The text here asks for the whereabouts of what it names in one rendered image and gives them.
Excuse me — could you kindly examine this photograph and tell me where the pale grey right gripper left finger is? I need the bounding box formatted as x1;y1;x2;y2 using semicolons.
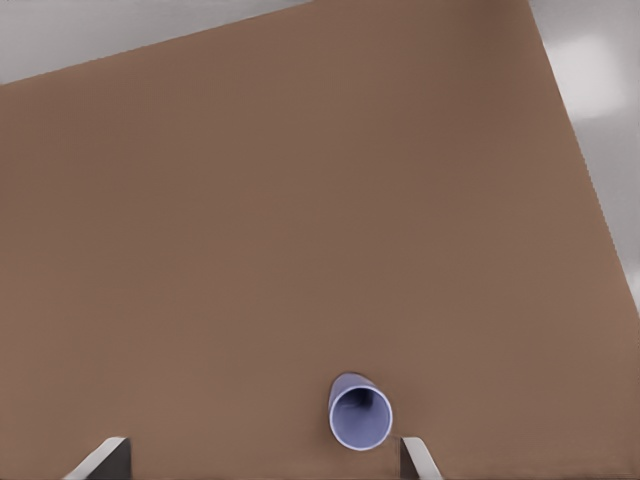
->
63;436;133;480

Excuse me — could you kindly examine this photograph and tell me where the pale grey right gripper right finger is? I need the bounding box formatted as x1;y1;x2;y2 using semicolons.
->
399;436;444;480

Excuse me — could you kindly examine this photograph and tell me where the lavender blue cup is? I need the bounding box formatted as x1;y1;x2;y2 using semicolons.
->
327;371;394;451

